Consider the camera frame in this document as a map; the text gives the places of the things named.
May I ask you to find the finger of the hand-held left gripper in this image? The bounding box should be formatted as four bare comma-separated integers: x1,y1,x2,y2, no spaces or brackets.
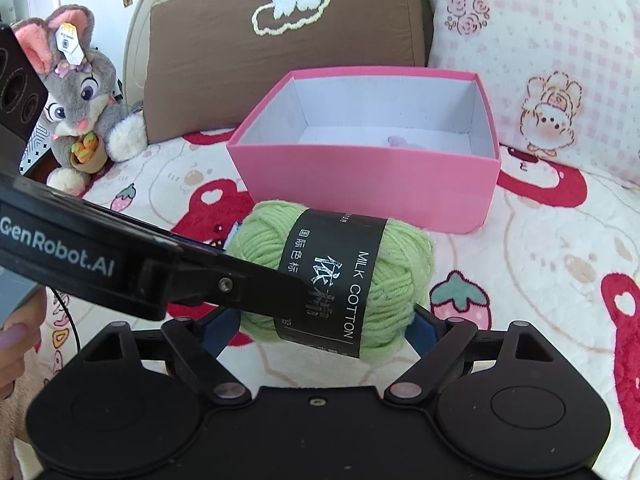
170,247,321,322
172,233,227,254

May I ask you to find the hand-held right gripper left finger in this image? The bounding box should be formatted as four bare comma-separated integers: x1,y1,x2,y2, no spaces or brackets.
80,307,251,408

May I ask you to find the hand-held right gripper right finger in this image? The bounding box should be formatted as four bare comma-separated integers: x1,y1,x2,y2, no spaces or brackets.
385,305,563,406

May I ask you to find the green yarn ball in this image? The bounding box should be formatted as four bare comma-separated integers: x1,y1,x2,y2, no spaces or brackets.
226,200,436,360

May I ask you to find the pink cardboard box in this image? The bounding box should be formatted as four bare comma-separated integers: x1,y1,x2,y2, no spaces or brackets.
226,69,502,235

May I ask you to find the purple plush toy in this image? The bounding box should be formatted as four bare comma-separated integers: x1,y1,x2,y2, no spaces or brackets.
385,134,426,150

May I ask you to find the person's left hand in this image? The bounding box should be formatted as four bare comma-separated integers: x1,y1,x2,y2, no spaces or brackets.
0,289,49,400

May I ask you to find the black white patterned box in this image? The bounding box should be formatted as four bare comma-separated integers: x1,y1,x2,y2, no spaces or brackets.
17,120,56,176

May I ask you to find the bear printed blanket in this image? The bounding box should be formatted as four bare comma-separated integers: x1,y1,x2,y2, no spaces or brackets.
40,125,640,441

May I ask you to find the grey rabbit plush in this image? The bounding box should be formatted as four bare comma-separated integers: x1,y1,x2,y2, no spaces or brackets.
12,5,148,196

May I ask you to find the fluffy beige blanket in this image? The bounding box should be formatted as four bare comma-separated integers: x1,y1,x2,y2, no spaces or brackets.
0,385,48,461

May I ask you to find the brown pillow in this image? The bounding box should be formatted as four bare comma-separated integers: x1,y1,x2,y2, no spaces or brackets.
142,0,433,146

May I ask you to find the beige bed headboard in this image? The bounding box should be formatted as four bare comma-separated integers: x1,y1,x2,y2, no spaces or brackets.
121,0,171,111

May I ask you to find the pink checked pillow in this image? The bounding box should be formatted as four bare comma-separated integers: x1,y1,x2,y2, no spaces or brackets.
427,0,640,186

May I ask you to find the black cable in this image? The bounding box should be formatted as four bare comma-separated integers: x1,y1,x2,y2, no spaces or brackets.
48,285,82,353

